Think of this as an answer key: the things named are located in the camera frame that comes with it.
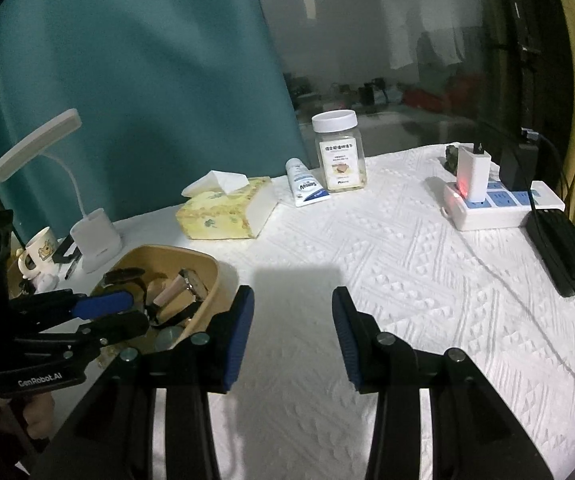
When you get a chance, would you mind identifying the white power strip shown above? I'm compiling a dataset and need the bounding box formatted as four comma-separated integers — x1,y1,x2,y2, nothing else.
440,179,566,232

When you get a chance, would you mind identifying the yellow tissue box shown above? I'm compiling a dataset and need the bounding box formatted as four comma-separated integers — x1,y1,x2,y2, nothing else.
174,170,280,240

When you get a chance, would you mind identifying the small dark green object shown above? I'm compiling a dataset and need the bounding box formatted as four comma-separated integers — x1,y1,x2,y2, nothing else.
444,143,463,174

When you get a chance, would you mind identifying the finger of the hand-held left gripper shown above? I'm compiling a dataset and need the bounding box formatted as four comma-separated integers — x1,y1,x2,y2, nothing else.
8,287,136,335
15,310,151,358

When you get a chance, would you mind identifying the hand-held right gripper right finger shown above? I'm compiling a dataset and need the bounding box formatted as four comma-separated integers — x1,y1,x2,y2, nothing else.
331,286,553,480

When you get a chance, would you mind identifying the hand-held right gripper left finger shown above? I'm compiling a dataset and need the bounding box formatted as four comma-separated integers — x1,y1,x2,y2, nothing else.
30,285,256,480

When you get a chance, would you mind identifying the black plug adapter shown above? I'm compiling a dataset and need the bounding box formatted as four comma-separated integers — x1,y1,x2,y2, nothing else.
499,130,539,192

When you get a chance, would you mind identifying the round silver disc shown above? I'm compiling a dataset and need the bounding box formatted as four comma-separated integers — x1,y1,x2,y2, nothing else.
155,325,184,352

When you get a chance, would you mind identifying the white desk lamp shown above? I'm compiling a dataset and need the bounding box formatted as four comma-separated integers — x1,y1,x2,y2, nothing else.
0,108,123,274

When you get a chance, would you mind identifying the white cream tube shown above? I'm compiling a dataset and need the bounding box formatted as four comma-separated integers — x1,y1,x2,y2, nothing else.
285,157,331,207

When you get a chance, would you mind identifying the white plug charger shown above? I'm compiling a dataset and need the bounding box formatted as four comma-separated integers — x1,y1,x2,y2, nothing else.
456,143,493,202

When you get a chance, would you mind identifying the teal curtain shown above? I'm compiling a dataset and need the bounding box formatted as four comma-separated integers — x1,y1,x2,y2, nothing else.
0,0,314,248

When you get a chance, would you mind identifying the beige plastic bowl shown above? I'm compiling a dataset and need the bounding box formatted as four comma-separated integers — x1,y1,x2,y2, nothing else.
89,244,221,357

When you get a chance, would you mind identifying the person's left hand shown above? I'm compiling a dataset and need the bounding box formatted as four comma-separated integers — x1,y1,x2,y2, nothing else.
0,387,57,443

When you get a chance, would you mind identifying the black power brick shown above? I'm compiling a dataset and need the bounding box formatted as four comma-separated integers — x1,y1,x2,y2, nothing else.
525,208,575,298

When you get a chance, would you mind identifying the white cartoon mug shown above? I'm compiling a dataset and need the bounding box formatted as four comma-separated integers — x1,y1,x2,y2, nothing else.
19,226,60,292

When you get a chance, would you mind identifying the white textured tablecloth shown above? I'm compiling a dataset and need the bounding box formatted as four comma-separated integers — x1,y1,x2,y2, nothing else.
50,142,575,480

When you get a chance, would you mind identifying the clear jar with white lid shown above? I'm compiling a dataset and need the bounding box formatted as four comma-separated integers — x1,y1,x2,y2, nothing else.
311,109,369,194

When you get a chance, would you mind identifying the black strap wristwatch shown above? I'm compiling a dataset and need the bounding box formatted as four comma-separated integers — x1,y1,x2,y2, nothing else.
146,298,204,330

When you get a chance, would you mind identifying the dark strap wristwatch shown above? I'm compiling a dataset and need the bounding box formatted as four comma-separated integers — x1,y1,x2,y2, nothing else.
104,266,147,287

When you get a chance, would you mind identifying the black clip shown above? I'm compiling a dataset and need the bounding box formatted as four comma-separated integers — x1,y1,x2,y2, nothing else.
52,241,81,266

